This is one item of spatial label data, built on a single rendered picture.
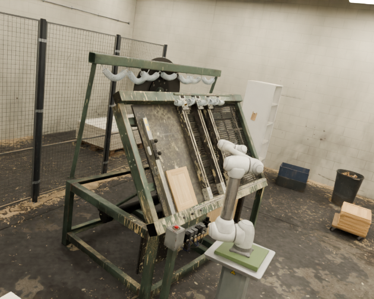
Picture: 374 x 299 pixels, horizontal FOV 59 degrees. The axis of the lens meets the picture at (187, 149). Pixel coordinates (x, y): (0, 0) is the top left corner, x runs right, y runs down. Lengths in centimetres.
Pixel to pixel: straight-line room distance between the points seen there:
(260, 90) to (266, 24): 207
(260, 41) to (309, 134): 245
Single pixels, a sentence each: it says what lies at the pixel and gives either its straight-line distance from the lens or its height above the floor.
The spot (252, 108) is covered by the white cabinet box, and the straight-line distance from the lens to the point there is 694.
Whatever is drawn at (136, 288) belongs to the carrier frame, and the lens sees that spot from 340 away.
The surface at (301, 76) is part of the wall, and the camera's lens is 813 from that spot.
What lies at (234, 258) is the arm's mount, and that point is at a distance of 293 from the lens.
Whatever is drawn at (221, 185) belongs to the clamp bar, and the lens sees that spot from 376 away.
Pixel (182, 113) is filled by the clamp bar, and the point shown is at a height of 172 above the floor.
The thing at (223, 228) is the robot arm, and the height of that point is 100.
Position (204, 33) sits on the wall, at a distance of 898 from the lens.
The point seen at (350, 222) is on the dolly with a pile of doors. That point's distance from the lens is 589.
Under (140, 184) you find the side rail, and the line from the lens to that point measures 296.
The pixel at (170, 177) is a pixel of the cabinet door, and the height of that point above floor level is 117.
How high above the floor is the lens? 232
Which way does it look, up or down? 16 degrees down
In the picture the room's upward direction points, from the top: 10 degrees clockwise
